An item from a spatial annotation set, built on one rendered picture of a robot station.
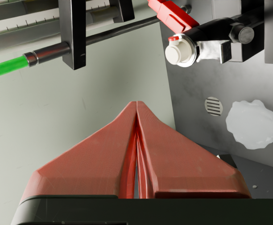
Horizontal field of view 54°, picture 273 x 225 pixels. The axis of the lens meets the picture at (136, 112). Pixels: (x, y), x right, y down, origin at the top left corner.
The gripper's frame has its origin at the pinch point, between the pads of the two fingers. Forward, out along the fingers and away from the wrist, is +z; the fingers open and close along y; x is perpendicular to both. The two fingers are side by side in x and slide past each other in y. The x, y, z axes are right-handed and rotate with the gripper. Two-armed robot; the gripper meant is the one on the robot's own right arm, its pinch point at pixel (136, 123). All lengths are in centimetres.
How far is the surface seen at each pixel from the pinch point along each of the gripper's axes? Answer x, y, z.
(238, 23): 0.0, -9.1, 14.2
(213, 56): 1.0, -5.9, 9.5
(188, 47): 0.8, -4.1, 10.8
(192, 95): 24.6, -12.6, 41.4
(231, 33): 0.7, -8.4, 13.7
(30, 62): 6.7, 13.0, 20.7
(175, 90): 25, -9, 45
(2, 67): 6.4, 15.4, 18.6
